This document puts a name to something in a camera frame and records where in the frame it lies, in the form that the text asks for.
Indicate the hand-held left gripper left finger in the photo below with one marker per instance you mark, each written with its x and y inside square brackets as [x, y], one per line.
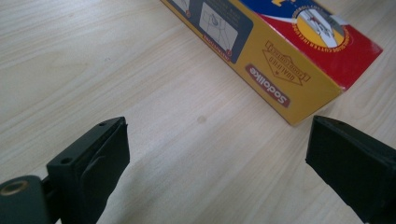
[90, 168]

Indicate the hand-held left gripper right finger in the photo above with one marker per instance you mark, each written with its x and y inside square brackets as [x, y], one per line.
[351, 161]

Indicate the yellow red long cardboard box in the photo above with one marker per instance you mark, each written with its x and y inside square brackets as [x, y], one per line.
[280, 59]

